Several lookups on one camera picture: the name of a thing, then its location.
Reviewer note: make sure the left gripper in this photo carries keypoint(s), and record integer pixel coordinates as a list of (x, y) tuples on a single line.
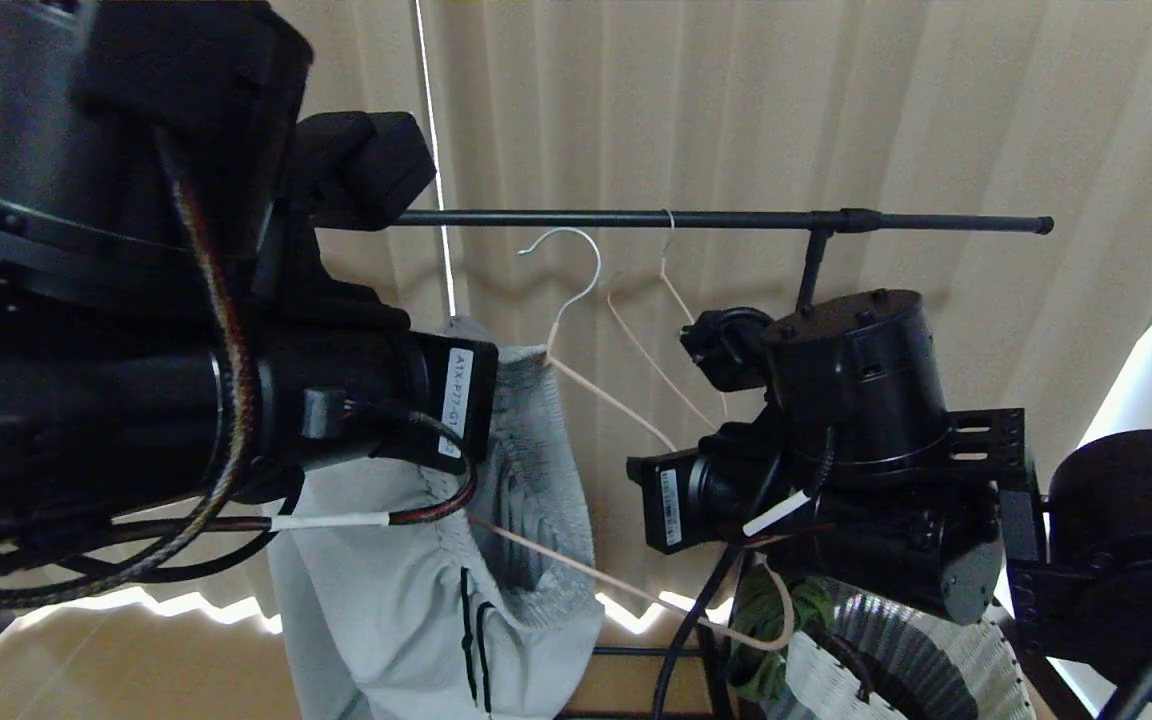
[(336, 400)]

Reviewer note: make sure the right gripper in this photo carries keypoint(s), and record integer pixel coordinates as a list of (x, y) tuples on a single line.
[(866, 530)]

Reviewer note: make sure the pink clothes hanger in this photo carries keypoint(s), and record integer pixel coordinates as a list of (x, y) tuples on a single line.
[(549, 345), (662, 270)]

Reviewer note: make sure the pale grey shorts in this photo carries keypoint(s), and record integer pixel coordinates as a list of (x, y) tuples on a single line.
[(376, 620)]

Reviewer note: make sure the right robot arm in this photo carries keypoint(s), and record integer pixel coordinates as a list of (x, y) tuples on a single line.
[(1126, 560)]

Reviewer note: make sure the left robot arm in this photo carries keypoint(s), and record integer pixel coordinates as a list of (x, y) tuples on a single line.
[(36, 120)]

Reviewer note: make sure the white laundry basket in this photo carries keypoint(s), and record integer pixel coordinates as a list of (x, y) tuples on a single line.
[(896, 660)]

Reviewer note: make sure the black clothes rack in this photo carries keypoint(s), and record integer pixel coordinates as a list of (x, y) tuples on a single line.
[(736, 218)]

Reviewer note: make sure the green garment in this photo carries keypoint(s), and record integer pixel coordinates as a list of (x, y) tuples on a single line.
[(766, 620)]

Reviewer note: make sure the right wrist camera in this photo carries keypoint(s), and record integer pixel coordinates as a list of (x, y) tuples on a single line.
[(726, 350)]

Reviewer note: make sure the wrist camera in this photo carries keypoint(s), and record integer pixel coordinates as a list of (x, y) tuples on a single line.
[(726, 350), (366, 165)]

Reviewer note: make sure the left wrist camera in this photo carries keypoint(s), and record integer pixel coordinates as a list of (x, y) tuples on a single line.
[(366, 165)]

